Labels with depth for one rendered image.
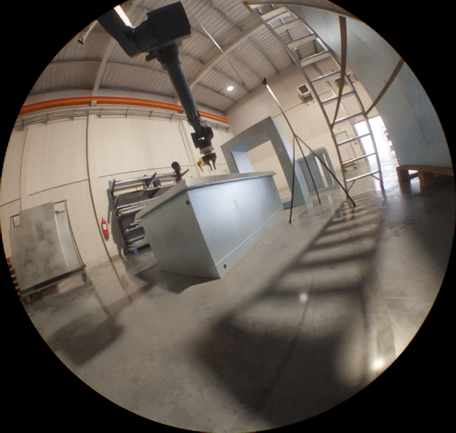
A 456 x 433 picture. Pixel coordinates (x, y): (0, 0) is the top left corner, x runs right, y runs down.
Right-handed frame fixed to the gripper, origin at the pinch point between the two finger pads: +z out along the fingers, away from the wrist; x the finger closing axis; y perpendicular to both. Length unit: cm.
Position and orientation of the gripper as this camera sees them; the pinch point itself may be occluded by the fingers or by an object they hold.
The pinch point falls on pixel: (213, 167)
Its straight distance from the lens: 138.0
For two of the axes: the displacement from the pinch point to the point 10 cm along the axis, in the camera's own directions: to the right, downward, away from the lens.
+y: 0.6, 0.0, -10.0
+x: 9.4, -3.4, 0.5
